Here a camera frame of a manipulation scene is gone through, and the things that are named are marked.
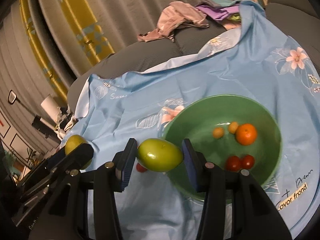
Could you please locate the orange tangerine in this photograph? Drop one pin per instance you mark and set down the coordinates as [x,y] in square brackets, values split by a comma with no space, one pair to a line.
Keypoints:
[246,134]

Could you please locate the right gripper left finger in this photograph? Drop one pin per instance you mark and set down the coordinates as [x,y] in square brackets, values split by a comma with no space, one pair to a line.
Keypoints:
[111,177]

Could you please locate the light blue floral cloth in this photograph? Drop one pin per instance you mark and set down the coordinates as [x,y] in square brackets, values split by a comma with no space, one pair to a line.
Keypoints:
[257,61]

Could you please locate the red tomato in bowl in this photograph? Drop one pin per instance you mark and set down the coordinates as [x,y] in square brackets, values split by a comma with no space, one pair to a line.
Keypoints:
[247,162]
[233,164]

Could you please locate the small yellow kumquat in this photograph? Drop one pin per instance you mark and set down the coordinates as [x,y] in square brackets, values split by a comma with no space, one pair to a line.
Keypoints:
[233,126]
[218,132]

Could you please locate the grey sofa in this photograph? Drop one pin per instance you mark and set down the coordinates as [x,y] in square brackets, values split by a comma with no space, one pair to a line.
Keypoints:
[296,18]

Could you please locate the black stand with mirror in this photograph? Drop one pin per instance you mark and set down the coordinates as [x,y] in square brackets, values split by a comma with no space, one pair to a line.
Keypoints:
[39,123]

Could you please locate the small yellow kumquat left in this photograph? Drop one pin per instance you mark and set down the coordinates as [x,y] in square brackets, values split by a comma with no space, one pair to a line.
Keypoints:
[218,132]

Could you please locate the red cherry tomato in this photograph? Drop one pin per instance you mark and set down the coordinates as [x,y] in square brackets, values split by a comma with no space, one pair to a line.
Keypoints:
[140,168]

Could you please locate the white lamp shade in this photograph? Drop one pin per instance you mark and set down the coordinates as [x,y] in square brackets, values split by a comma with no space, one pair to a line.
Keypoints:
[50,106]

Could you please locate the yellow-green small fruit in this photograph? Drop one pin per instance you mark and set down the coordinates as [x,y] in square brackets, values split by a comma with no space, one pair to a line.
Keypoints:
[75,143]

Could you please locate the pink crumpled garment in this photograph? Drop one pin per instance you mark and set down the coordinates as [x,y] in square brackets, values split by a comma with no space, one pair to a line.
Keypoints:
[178,15]

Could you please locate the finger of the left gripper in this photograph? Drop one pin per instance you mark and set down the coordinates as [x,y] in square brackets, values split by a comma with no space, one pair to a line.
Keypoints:
[61,164]

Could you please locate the small yellow kumquat right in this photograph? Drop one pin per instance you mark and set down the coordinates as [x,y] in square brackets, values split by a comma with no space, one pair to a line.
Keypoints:
[233,126]

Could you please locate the green oval fruit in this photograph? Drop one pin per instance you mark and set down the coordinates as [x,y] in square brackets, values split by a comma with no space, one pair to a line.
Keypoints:
[159,155]

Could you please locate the purple folded clothes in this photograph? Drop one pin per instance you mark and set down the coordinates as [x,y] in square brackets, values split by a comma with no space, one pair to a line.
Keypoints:
[224,12]

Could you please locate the potted green plant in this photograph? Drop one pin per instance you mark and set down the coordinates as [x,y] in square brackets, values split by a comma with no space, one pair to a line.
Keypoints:
[32,158]

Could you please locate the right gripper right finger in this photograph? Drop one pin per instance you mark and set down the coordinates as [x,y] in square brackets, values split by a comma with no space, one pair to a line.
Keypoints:
[208,178]

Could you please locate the grey pleated curtain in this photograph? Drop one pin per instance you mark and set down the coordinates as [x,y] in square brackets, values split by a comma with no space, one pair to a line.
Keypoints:
[121,20]

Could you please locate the green plastic bowl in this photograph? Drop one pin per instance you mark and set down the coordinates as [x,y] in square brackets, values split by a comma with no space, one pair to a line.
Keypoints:
[197,122]

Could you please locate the yellow patterned curtain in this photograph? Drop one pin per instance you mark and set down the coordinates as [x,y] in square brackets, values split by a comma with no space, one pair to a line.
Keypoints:
[65,38]

